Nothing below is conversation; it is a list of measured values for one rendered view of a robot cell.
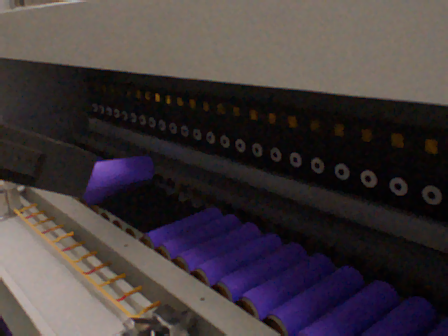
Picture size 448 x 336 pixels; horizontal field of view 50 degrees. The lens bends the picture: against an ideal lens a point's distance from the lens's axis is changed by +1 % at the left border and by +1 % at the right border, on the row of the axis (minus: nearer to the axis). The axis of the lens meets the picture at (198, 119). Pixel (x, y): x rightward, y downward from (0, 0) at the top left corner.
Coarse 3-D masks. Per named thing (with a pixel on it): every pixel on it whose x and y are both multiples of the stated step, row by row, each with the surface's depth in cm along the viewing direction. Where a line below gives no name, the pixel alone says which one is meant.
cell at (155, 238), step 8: (216, 208) 37; (192, 216) 36; (200, 216) 36; (208, 216) 36; (216, 216) 36; (168, 224) 35; (176, 224) 35; (184, 224) 35; (192, 224) 35; (200, 224) 35; (152, 232) 34; (160, 232) 34; (168, 232) 34; (176, 232) 34; (184, 232) 34; (152, 240) 33; (160, 240) 33; (152, 248) 33
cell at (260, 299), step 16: (320, 256) 29; (288, 272) 27; (304, 272) 27; (320, 272) 28; (256, 288) 26; (272, 288) 26; (288, 288) 26; (304, 288) 27; (256, 304) 25; (272, 304) 25
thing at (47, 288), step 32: (32, 128) 63; (64, 128) 66; (96, 128) 63; (128, 128) 57; (192, 160) 46; (224, 160) 42; (288, 192) 36; (320, 192) 34; (0, 224) 42; (32, 224) 42; (128, 224) 40; (384, 224) 30; (416, 224) 28; (0, 256) 37; (32, 256) 36; (0, 288) 35; (32, 288) 32; (64, 288) 31; (96, 288) 31; (32, 320) 28; (64, 320) 28; (96, 320) 28
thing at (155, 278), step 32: (32, 192) 44; (64, 224) 38; (96, 224) 35; (64, 256) 34; (96, 256) 34; (128, 256) 30; (160, 256) 30; (160, 288) 27; (192, 288) 26; (224, 320) 23; (256, 320) 23
